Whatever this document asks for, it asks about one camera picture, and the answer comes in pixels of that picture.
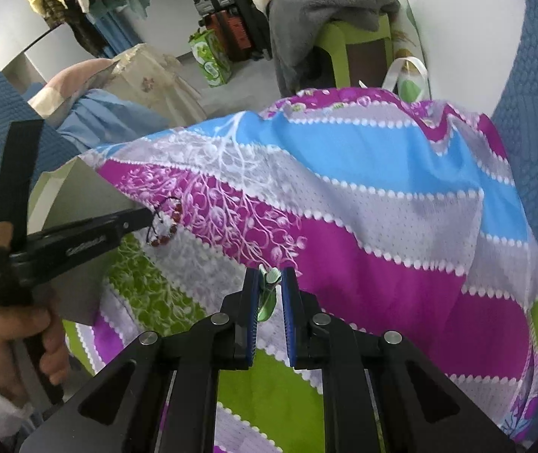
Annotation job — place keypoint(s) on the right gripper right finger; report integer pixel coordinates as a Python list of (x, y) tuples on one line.
[(380, 393)]

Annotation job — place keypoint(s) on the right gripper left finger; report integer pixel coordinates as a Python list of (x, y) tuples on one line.
[(159, 394)]

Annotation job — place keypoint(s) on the green leaf hair clip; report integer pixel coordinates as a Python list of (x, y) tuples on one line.
[(270, 279)]

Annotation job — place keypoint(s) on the person's left hand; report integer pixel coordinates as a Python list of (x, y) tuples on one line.
[(22, 322)]

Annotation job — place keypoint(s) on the light blue bedsheet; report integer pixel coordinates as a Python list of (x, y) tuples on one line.
[(100, 118)]

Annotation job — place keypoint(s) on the colourful striped floral pillow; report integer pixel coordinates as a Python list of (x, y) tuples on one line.
[(396, 216)]

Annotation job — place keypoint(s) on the white cabinet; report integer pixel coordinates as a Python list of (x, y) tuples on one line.
[(24, 35)]

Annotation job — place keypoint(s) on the beige floral pillow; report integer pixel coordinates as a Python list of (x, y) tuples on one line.
[(141, 74)]

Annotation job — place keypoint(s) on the green shopping bag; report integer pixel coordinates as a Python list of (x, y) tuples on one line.
[(211, 57)]

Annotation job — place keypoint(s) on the green plastic stool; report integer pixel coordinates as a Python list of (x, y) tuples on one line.
[(356, 55)]

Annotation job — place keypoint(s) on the grey fleece blanket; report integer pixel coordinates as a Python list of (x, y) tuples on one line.
[(295, 25)]

